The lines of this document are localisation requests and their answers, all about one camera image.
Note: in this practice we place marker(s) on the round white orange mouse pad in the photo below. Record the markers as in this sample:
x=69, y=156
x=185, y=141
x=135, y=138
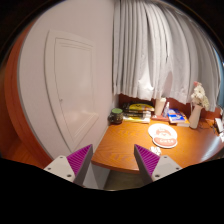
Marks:
x=163, y=135

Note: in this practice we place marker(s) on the white wall panel door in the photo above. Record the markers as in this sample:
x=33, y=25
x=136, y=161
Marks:
x=70, y=80

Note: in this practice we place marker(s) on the small clear bottle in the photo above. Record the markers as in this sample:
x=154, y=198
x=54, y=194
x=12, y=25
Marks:
x=166, y=110

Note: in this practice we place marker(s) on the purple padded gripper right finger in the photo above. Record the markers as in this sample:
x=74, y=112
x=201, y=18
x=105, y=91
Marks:
x=153, y=167

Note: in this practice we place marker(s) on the stack of dark books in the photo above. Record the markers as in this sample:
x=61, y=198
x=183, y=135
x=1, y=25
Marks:
x=137, y=112

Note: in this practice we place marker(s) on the white vase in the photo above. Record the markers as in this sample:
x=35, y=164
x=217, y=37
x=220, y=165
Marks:
x=195, y=116

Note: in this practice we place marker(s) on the white pleated curtain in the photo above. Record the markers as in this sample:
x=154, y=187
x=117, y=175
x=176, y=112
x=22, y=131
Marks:
x=159, y=52

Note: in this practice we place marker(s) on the small white crumpled object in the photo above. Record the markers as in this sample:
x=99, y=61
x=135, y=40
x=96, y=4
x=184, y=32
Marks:
x=156, y=150

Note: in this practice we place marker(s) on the white device at desk edge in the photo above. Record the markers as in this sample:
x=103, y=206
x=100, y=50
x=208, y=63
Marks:
x=219, y=125

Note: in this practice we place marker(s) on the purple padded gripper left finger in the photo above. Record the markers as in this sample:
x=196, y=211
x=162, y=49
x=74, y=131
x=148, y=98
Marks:
x=74, y=167

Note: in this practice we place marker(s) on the dark jar with green lid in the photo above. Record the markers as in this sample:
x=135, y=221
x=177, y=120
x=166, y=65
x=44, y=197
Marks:
x=116, y=116

